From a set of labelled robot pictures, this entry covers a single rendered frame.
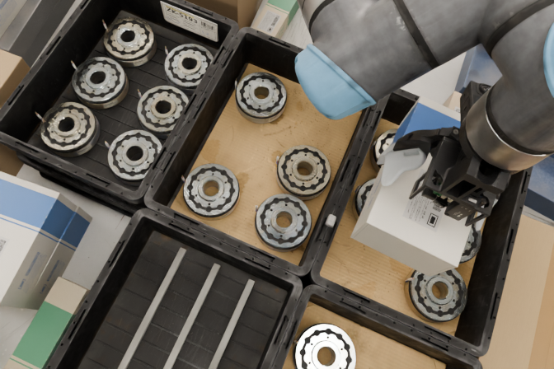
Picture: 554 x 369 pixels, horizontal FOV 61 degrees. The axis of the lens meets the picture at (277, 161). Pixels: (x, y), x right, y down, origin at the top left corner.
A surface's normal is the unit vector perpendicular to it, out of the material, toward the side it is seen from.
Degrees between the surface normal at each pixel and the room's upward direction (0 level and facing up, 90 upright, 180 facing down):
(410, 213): 0
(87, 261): 0
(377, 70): 55
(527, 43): 60
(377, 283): 0
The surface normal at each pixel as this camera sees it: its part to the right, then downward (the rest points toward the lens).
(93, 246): 0.07, -0.36
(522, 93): -0.94, 0.29
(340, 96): -0.09, 0.63
